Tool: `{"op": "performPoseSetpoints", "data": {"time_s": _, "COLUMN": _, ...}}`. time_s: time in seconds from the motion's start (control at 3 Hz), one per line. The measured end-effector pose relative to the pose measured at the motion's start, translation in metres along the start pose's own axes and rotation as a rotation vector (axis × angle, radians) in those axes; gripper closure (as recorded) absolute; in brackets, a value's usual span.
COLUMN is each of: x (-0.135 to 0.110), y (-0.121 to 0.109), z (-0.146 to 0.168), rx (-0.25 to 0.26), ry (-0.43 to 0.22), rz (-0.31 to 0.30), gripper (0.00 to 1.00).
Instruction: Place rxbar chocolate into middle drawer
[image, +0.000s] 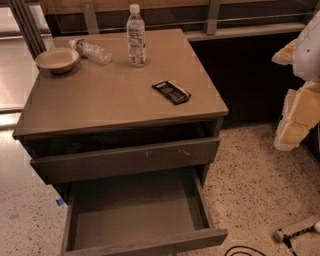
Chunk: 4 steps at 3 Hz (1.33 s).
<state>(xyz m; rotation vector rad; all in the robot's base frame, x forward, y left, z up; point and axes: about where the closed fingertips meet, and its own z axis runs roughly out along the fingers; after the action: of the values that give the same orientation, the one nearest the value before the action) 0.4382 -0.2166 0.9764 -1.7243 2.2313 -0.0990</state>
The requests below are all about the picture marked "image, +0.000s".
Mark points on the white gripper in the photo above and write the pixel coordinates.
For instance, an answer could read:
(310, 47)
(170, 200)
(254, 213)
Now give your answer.
(308, 55)

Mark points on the black rxbar chocolate wrapper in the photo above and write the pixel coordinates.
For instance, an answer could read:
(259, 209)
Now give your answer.
(172, 92)

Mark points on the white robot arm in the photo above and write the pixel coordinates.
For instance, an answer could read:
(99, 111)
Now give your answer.
(306, 55)

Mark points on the white robot base leg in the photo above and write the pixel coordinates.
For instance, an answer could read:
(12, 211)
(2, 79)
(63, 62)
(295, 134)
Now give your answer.
(311, 223)

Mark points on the open middle drawer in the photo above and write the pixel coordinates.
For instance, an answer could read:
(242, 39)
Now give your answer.
(149, 214)

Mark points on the brown wooden drawer cabinet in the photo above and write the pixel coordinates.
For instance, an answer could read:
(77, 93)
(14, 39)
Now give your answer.
(93, 107)

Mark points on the top drawer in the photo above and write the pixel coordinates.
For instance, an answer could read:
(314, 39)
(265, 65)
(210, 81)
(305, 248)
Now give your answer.
(123, 161)

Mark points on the standing clear water bottle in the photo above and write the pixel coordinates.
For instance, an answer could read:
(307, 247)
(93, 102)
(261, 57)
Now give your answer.
(136, 37)

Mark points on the lying clear water bottle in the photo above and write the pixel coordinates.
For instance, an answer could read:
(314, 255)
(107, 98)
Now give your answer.
(91, 50)

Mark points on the tan bowl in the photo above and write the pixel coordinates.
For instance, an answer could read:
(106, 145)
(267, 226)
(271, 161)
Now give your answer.
(57, 60)

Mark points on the blue tape piece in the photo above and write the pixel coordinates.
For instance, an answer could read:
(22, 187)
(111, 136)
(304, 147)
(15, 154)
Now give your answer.
(60, 202)

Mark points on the metal railing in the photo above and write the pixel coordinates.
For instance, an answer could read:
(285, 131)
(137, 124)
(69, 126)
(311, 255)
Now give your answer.
(199, 19)

